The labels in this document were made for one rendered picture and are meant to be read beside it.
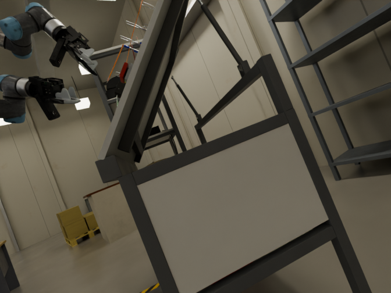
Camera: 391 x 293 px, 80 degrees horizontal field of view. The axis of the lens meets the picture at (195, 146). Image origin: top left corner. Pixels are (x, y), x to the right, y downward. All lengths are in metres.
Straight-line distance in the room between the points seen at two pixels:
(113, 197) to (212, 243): 3.37
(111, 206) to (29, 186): 6.50
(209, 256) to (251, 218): 0.17
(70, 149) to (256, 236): 9.88
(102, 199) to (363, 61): 3.81
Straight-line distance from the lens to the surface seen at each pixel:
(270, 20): 2.80
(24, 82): 1.16
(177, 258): 0.72
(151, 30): 0.80
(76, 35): 1.15
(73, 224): 5.47
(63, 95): 1.05
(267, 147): 0.78
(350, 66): 3.10
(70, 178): 10.22
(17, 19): 1.20
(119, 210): 4.04
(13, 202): 10.28
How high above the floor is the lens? 0.78
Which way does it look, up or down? 2 degrees up
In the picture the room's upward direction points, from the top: 22 degrees counter-clockwise
